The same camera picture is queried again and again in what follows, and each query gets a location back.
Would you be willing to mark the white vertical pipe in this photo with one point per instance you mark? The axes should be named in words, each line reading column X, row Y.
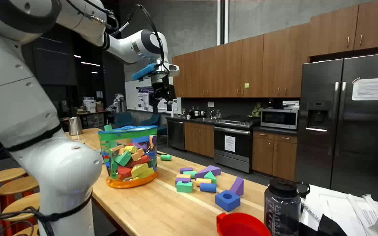
column 224, row 21

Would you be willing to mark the brown upper cabinets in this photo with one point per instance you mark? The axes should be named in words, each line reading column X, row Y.
column 242, row 69

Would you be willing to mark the red plastic bowl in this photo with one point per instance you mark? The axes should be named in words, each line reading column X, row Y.
column 242, row 224

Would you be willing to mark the green sticky note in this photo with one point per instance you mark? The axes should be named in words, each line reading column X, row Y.
column 246, row 85

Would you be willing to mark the blue square block with hole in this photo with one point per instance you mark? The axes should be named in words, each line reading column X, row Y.
column 224, row 203

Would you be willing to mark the dark water bottle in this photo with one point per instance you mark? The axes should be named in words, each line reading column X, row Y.
column 283, row 209

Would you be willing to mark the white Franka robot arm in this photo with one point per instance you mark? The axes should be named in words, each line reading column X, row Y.
column 23, row 108

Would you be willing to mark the purple long triangle block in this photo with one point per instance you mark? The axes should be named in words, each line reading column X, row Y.
column 209, row 169

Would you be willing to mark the white paper stack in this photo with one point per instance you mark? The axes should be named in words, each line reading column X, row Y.
column 351, row 204

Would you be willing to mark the green potted plant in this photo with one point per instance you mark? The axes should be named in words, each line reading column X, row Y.
column 255, row 110

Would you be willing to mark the clear bag of foam blocks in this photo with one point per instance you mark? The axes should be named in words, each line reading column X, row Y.
column 130, row 157

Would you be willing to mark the green triangle block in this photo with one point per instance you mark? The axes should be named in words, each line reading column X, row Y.
column 210, row 177

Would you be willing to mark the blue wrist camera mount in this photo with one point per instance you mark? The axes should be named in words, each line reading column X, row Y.
column 145, row 70

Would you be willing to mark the teal chair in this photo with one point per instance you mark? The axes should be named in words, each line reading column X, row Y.
column 132, row 118

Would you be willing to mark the steel oven range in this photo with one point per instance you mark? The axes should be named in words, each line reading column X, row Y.
column 237, row 157

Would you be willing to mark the blue cylinder block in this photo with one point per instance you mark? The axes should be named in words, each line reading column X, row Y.
column 208, row 187

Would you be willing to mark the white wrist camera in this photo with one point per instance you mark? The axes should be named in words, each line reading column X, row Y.
column 171, row 68

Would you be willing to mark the silver microwave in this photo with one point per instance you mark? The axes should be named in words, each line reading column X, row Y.
column 280, row 118

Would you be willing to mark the black steel refrigerator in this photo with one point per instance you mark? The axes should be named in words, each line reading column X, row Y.
column 348, row 139

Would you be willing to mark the dark dishwasher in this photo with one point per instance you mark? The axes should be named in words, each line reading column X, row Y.
column 176, row 132

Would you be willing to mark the brown lower cabinet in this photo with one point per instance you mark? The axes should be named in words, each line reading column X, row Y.
column 199, row 139
column 275, row 154

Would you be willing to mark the white label on oven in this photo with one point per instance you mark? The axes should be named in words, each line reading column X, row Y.
column 230, row 143

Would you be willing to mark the white item atop microwave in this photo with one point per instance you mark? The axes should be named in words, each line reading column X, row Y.
column 291, row 103

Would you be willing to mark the small green block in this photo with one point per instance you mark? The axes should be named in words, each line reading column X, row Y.
column 166, row 157

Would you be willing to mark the green arch block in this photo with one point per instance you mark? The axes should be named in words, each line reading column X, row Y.
column 184, row 187

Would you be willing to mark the wooden stool with red legs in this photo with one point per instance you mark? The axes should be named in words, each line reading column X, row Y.
column 18, row 186
column 3, row 175
column 20, row 204
column 27, row 230

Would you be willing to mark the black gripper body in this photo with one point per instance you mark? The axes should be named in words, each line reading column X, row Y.
column 163, row 90

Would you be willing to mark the white paper on refrigerator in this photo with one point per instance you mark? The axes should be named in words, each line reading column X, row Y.
column 373, row 87

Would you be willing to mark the metal cup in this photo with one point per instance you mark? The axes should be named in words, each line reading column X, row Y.
column 74, row 126

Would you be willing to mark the green cylinder block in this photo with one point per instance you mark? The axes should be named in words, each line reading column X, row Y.
column 191, row 173

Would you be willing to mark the yellow cylinder block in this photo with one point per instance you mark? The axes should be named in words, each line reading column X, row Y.
column 203, row 181

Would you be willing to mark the purple short rectangular block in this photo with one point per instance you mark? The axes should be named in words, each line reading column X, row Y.
column 186, row 169

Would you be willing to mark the purple wedge block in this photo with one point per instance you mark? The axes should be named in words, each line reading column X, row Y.
column 238, row 186

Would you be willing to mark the purple long rectangular block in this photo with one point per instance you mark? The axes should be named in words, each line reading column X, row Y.
column 183, row 179

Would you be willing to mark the yellow rectangular block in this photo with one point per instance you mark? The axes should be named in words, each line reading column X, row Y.
column 182, row 175

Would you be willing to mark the white background machine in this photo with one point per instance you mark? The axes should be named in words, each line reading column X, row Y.
column 119, row 102

